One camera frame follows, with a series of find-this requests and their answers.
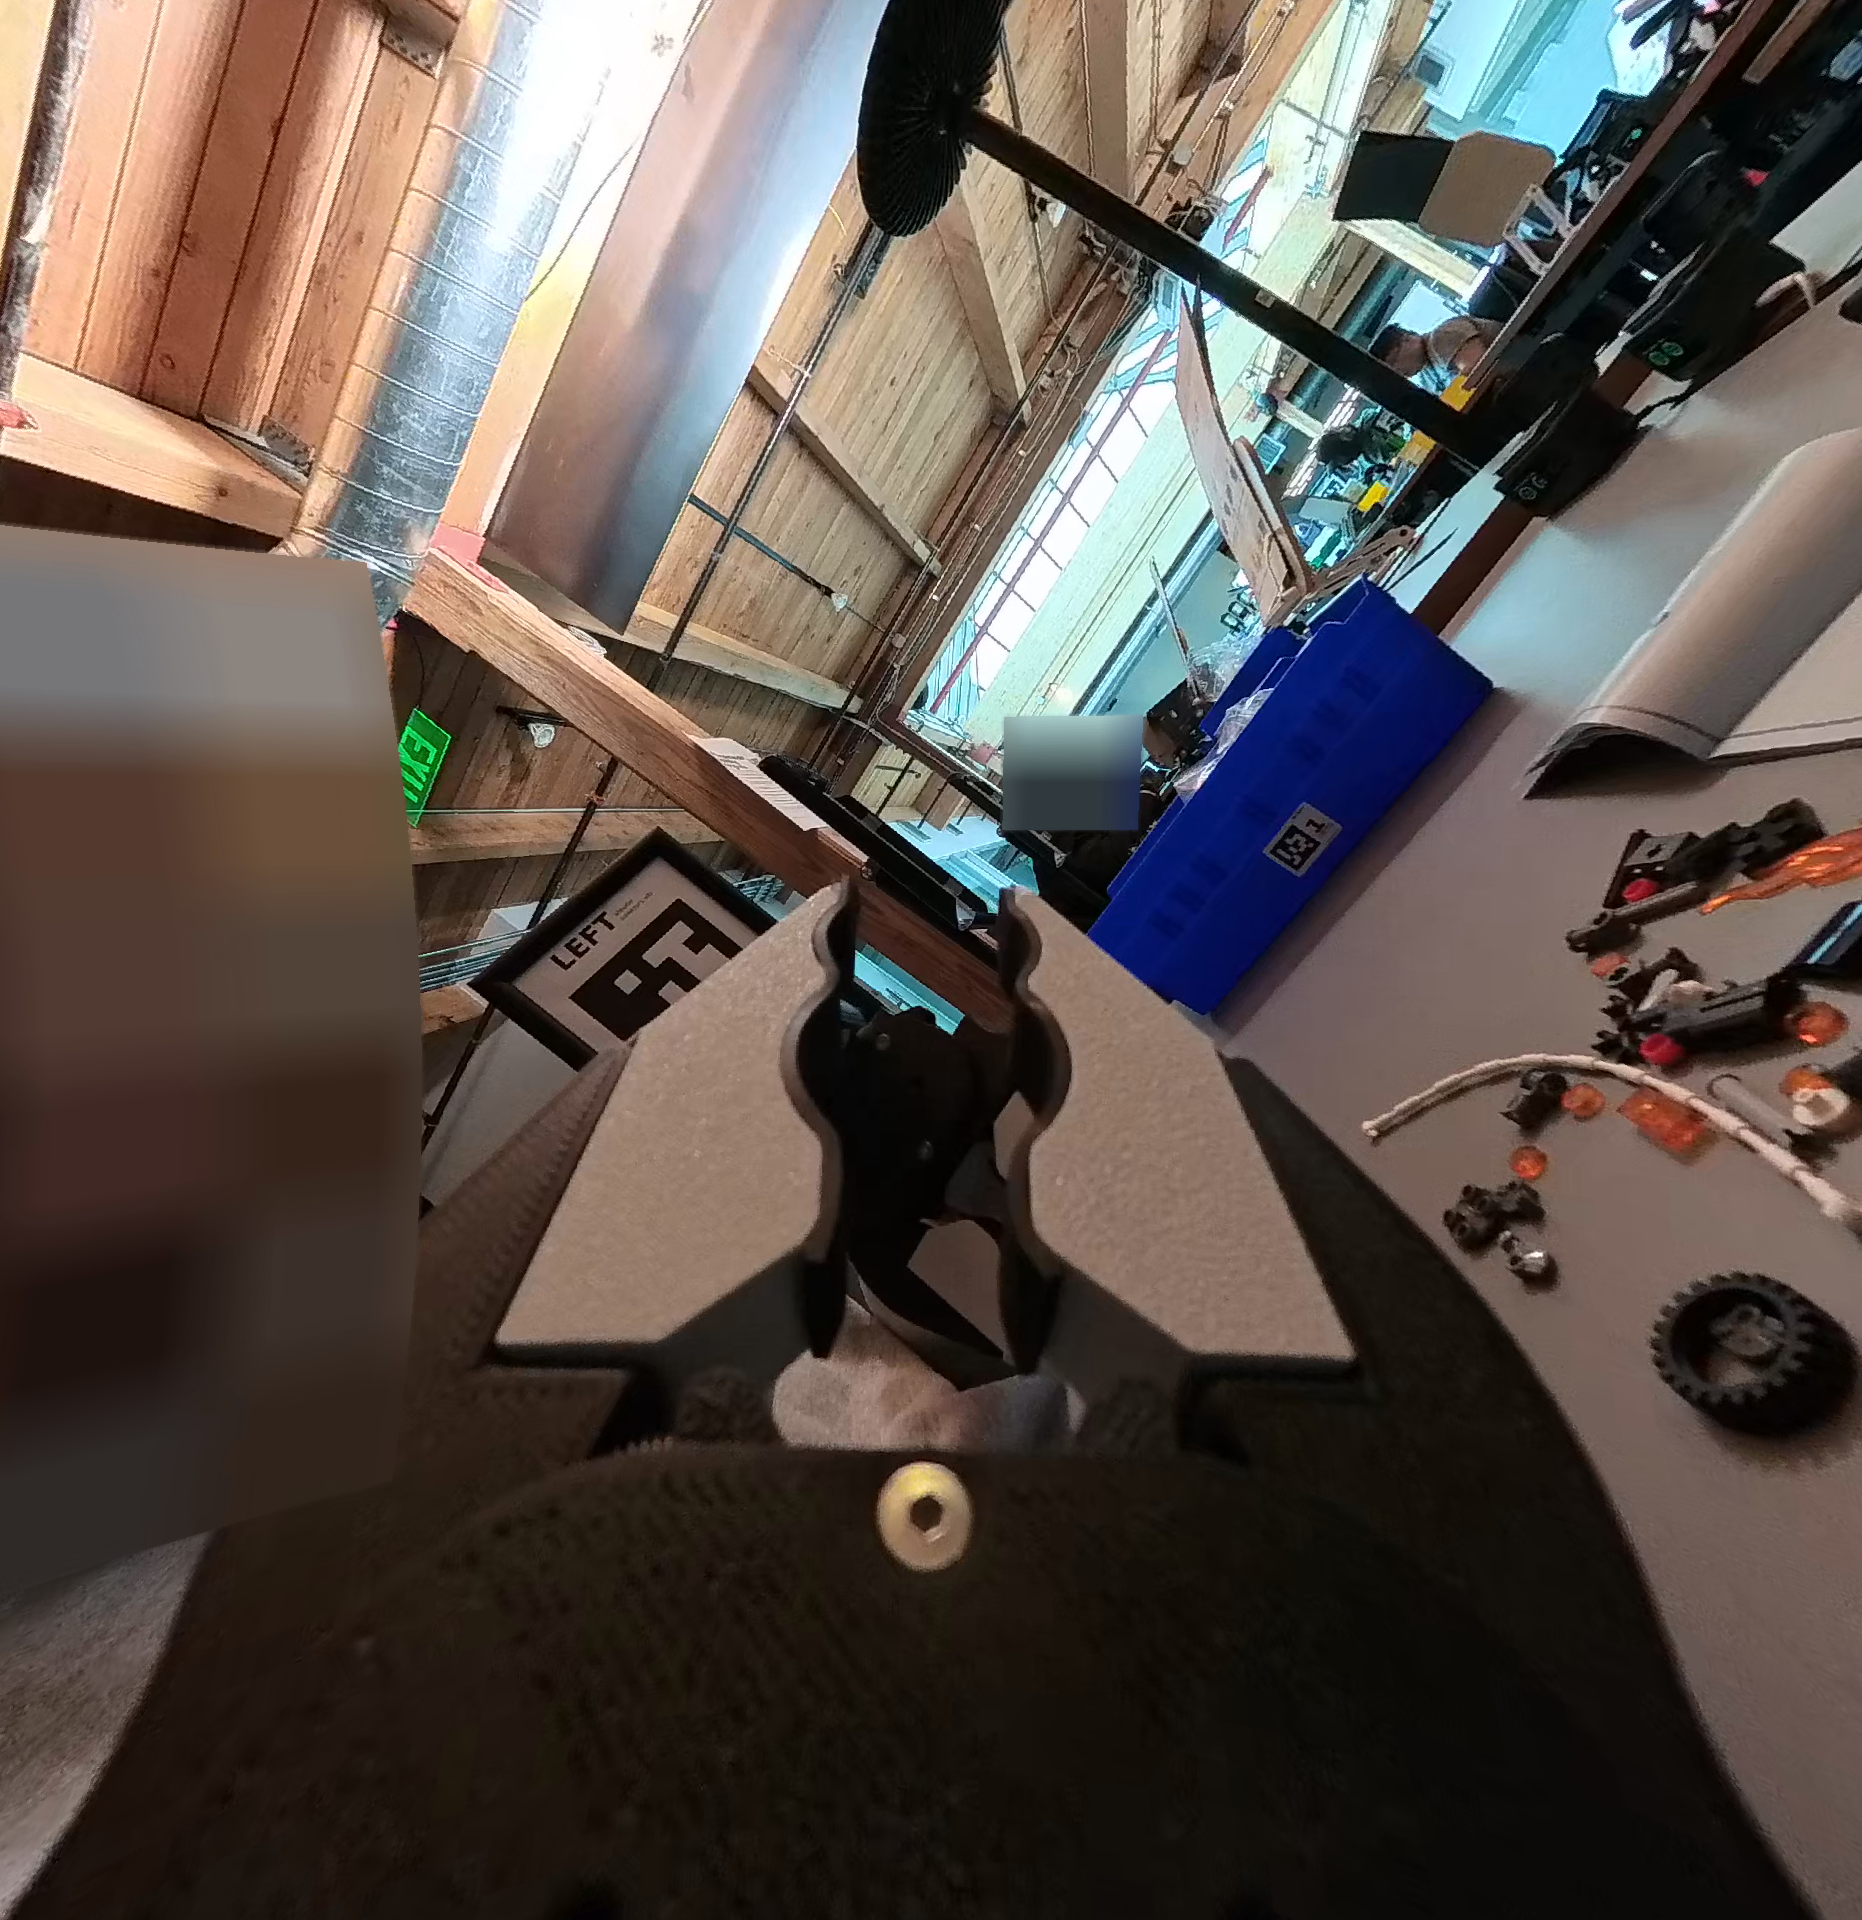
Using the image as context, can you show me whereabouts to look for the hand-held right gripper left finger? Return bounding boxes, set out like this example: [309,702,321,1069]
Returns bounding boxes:
[486,878,863,1392]

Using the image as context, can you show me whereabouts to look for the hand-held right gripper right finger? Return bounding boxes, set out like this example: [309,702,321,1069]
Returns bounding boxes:
[997,886,1357,1406]

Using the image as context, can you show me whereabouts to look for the small black lego tire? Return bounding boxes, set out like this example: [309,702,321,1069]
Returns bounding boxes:
[1649,1270,1857,1437]

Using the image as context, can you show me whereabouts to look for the black lego assembly red stud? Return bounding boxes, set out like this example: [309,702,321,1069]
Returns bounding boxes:
[1597,952,1807,1071]

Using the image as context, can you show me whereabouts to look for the grey lego cylinder white cap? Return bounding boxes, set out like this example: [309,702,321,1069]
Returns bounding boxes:
[1716,1077,1862,1158]

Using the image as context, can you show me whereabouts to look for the black red lego axle assembly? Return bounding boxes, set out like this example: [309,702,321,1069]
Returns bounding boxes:
[1562,798,1832,959]

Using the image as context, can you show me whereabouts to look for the transparent orange lego flame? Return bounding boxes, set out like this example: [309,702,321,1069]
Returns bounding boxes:
[1695,807,1862,918]

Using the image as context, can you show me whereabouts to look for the blue plastic bin with tag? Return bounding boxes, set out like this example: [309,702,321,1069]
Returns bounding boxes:
[1088,574,1497,1025]

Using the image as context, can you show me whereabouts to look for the plain blue plastic bin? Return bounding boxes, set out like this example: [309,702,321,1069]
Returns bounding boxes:
[1172,622,1332,796]

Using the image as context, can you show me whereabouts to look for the plywood panel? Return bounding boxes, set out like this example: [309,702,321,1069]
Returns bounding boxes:
[1174,292,1311,625]

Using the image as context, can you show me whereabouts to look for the grey rolled mat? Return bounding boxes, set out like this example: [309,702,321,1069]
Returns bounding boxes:
[1521,426,1862,801]

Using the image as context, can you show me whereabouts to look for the black charger green display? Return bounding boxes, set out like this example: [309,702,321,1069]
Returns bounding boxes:
[1492,402,1642,516]
[1628,236,1799,381]

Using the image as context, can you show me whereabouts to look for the black standing fan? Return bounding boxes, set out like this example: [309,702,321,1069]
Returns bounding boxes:
[854,0,1497,459]

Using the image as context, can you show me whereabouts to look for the cardboard box black flap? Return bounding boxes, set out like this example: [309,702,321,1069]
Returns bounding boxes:
[1333,129,1559,252]

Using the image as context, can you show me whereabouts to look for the white lego chain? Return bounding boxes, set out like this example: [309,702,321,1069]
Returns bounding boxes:
[1361,1052,1862,1241]

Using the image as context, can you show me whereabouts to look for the metal air duct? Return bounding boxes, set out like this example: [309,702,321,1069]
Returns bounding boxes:
[293,0,576,591]

